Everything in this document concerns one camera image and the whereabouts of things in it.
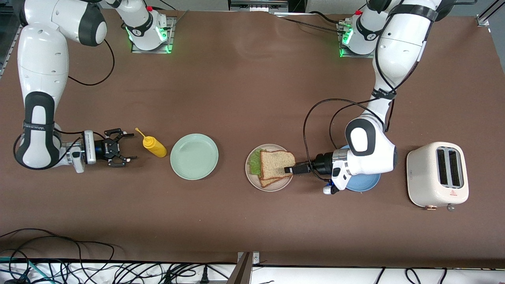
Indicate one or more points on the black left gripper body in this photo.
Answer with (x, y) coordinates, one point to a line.
(322, 164)

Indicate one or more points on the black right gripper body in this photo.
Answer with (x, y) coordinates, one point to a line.
(103, 148)

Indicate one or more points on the dark crust bread slice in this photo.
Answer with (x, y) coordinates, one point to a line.
(276, 162)

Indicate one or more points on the light crust bread slice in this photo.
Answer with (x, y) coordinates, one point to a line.
(268, 182)

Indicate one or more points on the yellow squeeze bottle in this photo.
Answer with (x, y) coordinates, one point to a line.
(156, 146)

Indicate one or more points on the green lettuce leaf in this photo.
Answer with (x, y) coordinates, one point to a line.
(255, 163)

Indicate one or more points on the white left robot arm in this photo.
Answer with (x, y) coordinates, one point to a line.
(394, 51)

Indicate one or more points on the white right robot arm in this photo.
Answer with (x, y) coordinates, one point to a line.
(43, 79)

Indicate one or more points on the beige plate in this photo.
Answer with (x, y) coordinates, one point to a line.
(276, 187)

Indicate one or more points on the blue plate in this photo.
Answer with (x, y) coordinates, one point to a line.
(363, 183)

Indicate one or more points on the mint green plate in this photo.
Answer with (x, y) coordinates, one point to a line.
(194, 157)

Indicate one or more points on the white toaster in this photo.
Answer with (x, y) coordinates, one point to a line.
(424, 177)

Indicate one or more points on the white side bench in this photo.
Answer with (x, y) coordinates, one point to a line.
(315, 276)

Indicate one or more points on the black power plug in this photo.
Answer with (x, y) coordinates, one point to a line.
(204, 276)

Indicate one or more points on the short aluminium profile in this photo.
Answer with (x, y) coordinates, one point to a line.
(483, 19)

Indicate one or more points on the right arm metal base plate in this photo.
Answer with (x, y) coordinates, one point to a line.
(171, 39)

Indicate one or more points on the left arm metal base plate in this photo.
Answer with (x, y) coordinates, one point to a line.
(351, 56)

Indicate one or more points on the aluminium camera post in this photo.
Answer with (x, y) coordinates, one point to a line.
(242, 272)

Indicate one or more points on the aluminium frame with glass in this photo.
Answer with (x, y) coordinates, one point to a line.
(10, 51)

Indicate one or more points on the grey metal frame bar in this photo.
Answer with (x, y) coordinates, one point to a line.
(258, 6)

